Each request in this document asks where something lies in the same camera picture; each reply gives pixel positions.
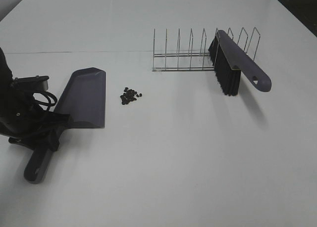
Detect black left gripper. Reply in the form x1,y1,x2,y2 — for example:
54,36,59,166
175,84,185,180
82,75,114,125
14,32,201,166
0,88,70,152

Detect grey plastic dustpan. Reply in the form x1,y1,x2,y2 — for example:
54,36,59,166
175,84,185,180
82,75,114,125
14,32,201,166
24,67,106,184

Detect pile of coffee beans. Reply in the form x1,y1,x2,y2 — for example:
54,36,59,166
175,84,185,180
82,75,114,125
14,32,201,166
120,87,143,105

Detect grey brush black bristles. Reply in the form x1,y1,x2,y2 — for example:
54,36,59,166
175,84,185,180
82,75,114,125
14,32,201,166
209,30,272,96

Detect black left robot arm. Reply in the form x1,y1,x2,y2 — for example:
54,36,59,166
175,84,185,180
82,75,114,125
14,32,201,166
0,52,70,151

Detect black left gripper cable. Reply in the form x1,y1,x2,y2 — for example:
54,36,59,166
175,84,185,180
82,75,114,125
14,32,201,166
32,90,58,113

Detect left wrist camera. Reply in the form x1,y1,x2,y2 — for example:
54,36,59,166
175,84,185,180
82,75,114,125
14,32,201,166
11,75,49,91

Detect metal wire dish rack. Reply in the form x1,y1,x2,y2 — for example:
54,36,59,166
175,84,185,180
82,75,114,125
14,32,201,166
152,27,262,72

